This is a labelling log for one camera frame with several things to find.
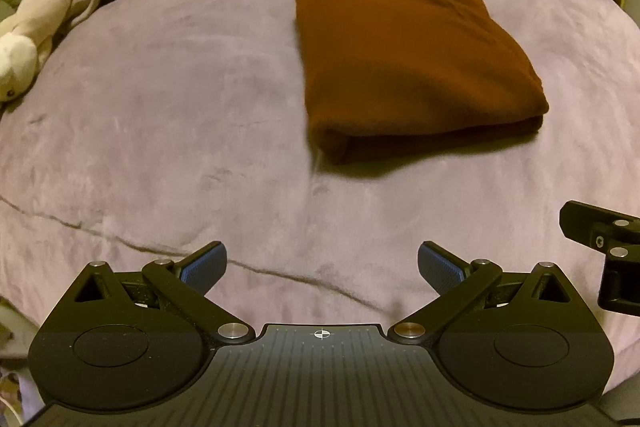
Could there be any white plush toy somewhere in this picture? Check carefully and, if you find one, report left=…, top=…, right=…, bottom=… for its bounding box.
left=0, top=0, right=114, bottom=104

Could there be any purple bed sheet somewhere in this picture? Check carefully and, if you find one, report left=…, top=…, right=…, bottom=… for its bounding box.
left=0, top=0, right=640, bottom=388

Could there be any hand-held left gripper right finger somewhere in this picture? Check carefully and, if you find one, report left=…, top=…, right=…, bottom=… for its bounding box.
left=387, top=240, right=572, bottom=349

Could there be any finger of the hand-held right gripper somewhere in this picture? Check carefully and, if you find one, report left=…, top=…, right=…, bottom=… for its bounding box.
left=558, top=200, right=640, bottom=259

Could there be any brown knit cardigan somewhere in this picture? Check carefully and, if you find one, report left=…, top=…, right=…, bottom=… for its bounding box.
left=293, top=0, right=551, bottom=166

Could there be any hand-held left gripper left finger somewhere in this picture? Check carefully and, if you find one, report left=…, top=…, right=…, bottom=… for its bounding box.
left=70, top=240, right=256, bottom=349

